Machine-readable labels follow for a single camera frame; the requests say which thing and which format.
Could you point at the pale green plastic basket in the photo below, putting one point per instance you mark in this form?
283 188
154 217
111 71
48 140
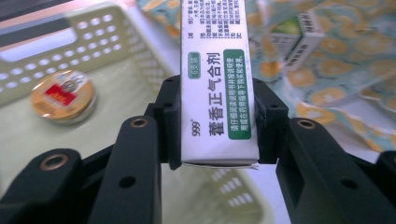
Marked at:
124 87

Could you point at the long green white medicine box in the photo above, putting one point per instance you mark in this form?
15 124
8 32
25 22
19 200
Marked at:
218 93

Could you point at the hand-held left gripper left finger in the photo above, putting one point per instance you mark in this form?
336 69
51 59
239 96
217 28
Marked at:
166 124

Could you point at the round orange tin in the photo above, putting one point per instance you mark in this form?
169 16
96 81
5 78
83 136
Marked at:
63 96

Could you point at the white table mat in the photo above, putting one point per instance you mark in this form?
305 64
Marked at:
358 130

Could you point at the orange flower print bag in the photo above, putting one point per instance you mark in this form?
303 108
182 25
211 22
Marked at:
342 68

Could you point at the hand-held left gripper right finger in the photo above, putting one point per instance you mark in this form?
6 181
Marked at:
271 124

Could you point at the small green white medicine box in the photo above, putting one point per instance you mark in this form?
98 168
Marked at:
299 40

